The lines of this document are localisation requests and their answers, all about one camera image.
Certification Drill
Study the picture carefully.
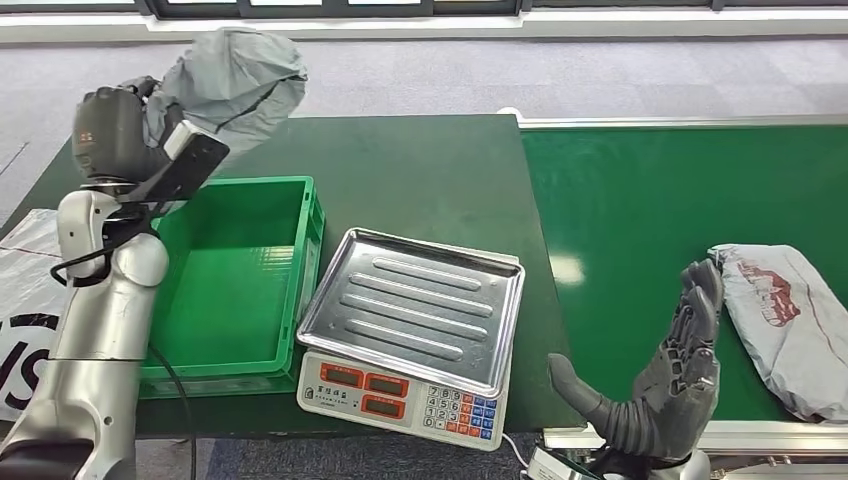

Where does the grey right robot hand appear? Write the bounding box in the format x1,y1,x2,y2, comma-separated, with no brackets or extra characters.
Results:
547,259,725,462

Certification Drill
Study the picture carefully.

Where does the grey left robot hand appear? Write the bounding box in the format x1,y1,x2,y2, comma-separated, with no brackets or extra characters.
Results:
71,75,188,191

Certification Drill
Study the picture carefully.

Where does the grey courier package red print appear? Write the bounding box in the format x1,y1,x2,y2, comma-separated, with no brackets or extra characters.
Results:
707,243,848,425
144,27,310,158

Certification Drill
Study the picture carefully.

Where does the green conveyor belt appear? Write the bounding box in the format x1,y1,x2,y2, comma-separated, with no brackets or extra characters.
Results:
496,107,848,480

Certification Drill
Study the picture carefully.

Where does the large white courier bag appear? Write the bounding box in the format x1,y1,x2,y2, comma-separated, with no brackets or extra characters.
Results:
0,208,71,423

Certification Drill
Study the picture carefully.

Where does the green plastic crate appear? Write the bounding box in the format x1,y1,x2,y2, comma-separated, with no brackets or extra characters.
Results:
135,175,327,400

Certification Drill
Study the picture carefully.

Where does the steel scale tray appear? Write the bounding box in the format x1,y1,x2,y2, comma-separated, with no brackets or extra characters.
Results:
296,227,527,400

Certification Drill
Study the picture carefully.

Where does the white electronic scale body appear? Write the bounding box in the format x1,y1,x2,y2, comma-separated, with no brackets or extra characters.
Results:
296,349,509,452

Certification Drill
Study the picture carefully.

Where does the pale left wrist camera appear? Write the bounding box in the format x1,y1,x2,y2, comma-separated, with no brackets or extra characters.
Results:
162,119,202,162

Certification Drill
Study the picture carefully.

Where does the black left camera bracket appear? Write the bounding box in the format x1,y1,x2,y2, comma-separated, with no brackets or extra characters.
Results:
119,134,232,208

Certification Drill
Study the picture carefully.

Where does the white scale power cable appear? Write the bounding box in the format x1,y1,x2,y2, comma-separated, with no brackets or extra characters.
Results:
501,433,533,469

